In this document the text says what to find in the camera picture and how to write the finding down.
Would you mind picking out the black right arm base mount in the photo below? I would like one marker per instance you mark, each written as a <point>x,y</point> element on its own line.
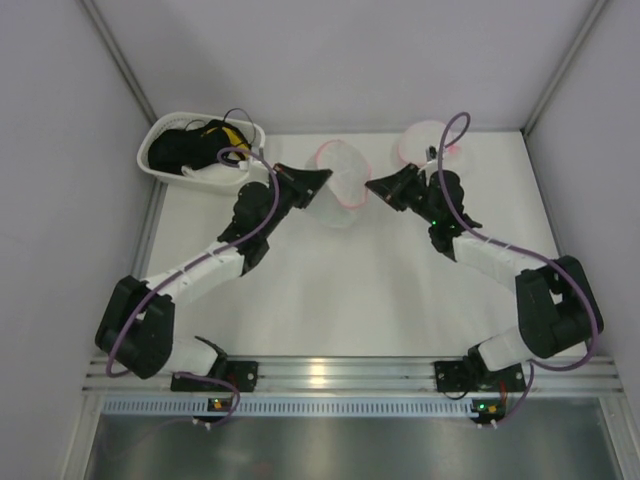
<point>463,376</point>

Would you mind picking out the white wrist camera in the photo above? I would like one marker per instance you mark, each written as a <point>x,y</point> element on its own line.
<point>244,165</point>
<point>431,154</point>

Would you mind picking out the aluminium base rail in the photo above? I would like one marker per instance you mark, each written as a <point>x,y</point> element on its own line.
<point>352,376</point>

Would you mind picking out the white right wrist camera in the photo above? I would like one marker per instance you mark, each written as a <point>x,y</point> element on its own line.
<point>431,154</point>

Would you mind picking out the aluminium corner post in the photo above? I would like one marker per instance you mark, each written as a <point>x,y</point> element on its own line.
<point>104,32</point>
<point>567,61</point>

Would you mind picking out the white plastic laundry basket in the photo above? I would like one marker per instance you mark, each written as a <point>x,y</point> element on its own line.
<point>223,178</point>

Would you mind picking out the grey slotted cable duct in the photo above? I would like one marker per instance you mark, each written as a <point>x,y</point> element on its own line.
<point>366,407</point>

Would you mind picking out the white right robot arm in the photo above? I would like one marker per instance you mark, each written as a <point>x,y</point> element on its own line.
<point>554,304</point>

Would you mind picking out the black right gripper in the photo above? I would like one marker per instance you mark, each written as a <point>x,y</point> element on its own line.
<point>403,183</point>

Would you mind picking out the white mesh laundry bag front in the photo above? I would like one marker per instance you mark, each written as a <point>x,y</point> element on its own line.
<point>339,200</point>

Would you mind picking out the yellow black garment in basket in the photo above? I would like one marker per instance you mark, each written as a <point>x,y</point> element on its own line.
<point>230,135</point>

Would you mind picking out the aluminium corner post right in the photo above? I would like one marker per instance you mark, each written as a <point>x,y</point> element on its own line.
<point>567,61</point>

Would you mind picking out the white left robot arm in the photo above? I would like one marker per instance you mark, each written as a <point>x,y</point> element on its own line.
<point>138,329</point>

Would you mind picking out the aluminium corner post left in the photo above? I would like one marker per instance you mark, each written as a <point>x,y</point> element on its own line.
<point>104,32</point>

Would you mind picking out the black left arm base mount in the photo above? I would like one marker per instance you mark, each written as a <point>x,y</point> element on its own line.
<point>242,374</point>

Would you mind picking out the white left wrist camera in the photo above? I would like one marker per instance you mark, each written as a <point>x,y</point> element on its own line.
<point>244,165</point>

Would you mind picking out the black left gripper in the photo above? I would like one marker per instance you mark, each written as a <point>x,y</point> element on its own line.
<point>295,186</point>

